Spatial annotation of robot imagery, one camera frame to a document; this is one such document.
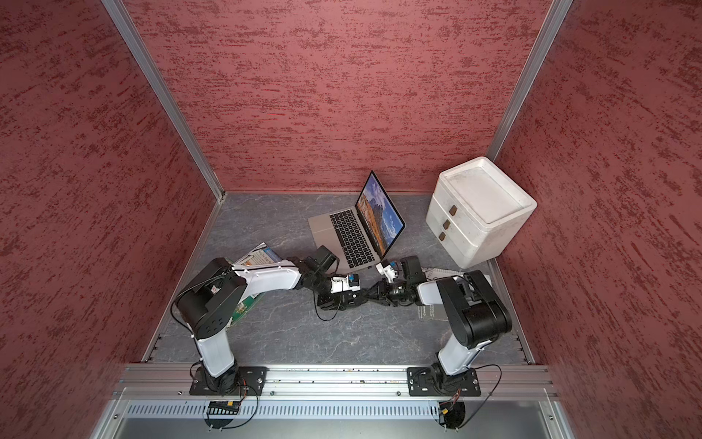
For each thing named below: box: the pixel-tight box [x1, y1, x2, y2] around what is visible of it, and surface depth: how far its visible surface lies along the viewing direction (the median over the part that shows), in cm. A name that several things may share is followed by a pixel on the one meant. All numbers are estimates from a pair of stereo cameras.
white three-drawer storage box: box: [425, 156, 538, 269], surface depth 91 cm
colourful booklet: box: [234, 241, 283, 267], surface depth 102 cm
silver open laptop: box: [307, 170, 407, 274], surface depth 105 cm
